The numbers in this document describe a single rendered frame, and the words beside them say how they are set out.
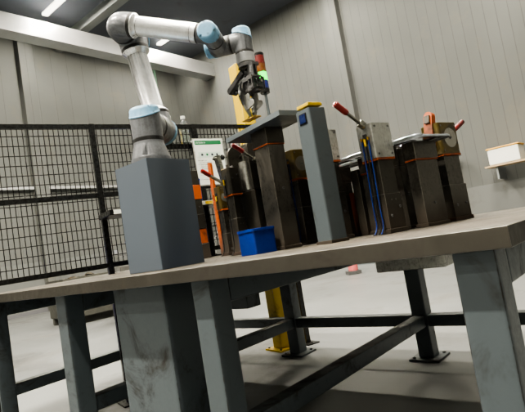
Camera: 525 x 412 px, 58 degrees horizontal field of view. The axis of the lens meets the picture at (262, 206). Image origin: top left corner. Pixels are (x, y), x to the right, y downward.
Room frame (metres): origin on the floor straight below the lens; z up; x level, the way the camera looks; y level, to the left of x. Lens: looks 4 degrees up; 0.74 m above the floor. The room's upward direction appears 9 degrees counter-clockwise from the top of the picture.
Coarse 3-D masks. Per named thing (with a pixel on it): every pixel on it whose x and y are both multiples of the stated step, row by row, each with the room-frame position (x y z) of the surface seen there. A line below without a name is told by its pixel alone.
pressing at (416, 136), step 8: (408, 136) 1.53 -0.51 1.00; (416, 136) 1.52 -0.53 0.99; (424, 136) 1.52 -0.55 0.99; (432, 136) 1.54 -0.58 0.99; (440, 136) 1.63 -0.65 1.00; (448, 136) 1.62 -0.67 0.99; (400, 144) 1.66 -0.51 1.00; (360, 152) 1.72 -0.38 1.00; (344, 160) 1.78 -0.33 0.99; (352, 160) 1.88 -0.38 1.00
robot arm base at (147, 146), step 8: (144, 136) 1.74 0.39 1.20; (152, 136) 1.75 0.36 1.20; (160, 136) 1.78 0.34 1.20; (136, 144) 1.76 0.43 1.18; (144, 144) 1.74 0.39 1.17; (152, 144) 1.75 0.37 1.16; (160, 144) 1.77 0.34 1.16; (136, 152) 1.75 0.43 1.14; (144, 152) 1.73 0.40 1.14; (152, 152) 1.74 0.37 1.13; (160, 152) 1.75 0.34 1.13; (136, 160) 1.74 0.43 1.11
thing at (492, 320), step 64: (448, 256) 2.15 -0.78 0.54; (512, 256) 0.97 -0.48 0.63; (0, 320) 2.45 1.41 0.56; (64, 320) 1.94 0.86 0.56; (256, 320) 3.26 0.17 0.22; (320, 320) 2.93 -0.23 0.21; (384, 320) 2.66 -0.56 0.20; (448, 320) 2.43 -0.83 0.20; (512, 320) 0.90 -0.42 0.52; (0, 384) 2.42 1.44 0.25; (320, 384) 1.74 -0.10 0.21; (512, 384) 0.89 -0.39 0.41
